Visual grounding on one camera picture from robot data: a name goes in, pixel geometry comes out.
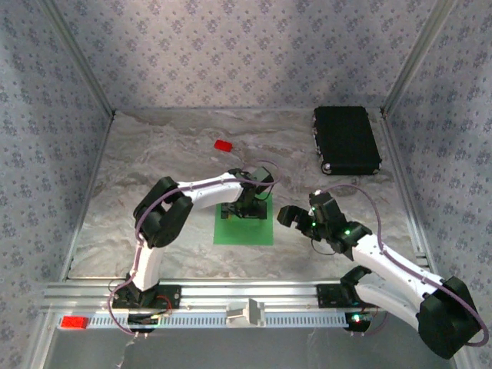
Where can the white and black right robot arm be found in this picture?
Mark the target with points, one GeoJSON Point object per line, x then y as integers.
{"type": "Point", "coordinates": [384, 265]}

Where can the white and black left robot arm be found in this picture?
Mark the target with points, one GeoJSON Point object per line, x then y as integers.
{"type": "Point", "coordinates": [215, 192]}

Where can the small red block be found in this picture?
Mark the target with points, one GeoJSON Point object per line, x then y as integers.
{"type": "Point", "coordinates": [223, 146]}

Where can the small black circuit board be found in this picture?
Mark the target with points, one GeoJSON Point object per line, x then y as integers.
{"type": "Point", "coordinates": [144, 320]}
{"type": "Point", "coordinates": [357, 319]}

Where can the black hard case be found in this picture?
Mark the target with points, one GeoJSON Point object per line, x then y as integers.
{"type": "Point", "coordinates": [348, 140]}

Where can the red toy brick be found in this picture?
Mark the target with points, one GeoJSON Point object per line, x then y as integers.
{"type": "Point", "coordinates": [74, 322]}

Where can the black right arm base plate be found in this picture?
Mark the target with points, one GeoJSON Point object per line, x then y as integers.
{"type": "Point", "coordinates": [328, 296]}

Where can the aluminium side rail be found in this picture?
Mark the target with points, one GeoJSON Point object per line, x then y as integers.
{"type": "Point", "coordinates": [407, 200]}
{"type": "Point", "coordinates": [86, 200]}

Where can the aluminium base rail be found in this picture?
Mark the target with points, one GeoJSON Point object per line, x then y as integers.
{"type": "Point", "coordinates": [250, 294]}

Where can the grey metal bracket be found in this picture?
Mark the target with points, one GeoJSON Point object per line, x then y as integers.
{"type": "Point", "coordinates": [246, 313]}

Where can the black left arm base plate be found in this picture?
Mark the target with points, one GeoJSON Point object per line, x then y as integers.
{"type": "Point", "coordinates": [169, 298]}

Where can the aluminium corner post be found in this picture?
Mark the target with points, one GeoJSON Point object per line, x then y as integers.
{"type": "Point", "coordinates": [419, 57]}
{"type": "Point", "coordinates": [78, 57]}

